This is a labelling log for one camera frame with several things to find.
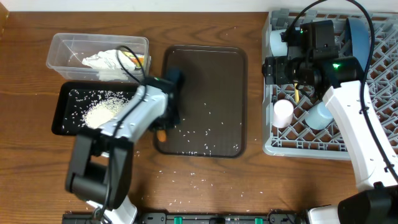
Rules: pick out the grey dishwasher rack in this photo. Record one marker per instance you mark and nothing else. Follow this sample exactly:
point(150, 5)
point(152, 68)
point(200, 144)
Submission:
point(298, 139)

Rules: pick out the light blue cup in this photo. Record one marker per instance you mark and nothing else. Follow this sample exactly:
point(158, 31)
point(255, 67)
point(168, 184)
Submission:
point(319, 117)

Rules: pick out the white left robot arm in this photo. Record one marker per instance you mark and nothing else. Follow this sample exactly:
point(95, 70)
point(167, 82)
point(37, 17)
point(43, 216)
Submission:
point(100, 167)

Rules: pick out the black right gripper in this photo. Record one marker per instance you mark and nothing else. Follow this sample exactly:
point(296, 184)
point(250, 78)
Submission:
point(268, 70)

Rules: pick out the yellow plastic spoon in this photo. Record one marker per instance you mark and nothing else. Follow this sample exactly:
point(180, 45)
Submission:
point(296, 94)

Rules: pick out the clear plastic waste bin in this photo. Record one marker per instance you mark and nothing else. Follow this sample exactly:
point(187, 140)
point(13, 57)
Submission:
point(67, 51)

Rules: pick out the dark brown serving tray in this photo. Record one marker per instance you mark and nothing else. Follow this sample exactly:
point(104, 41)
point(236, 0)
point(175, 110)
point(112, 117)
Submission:
point(212, 104)

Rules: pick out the pink plastic cup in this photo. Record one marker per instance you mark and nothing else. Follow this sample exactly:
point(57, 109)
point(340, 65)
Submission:
point(283, 111)

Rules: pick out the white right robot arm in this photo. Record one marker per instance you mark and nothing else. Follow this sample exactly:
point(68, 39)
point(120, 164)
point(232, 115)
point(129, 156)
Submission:
point(339, 84)

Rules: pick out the light blue rice bowl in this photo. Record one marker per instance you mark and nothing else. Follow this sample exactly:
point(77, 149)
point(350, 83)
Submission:
point(278, 47)

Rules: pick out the black waste tray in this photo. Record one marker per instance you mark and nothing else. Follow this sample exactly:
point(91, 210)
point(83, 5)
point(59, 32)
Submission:
point(68, 86)

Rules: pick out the dark blue bowl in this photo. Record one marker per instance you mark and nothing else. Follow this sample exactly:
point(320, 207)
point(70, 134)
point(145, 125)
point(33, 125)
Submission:
point(357, 38)

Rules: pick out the white paper napkin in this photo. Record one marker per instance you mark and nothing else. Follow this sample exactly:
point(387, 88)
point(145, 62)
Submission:
point(108, 66)

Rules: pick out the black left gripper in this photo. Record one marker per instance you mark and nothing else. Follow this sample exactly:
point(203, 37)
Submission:
point(170, 121)

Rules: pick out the white rice pile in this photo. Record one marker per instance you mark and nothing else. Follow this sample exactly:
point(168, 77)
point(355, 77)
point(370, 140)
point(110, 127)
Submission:
point(102, 112)

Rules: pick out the colourful snack wrapper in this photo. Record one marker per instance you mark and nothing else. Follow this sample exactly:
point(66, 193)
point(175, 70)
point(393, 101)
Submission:
point(135, 61)

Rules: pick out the orange carrot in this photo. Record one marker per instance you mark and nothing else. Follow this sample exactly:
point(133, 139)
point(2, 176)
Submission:
point(161, 135)

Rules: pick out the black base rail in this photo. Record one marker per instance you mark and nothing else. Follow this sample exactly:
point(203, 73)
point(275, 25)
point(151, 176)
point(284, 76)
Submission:
point(135, 217)

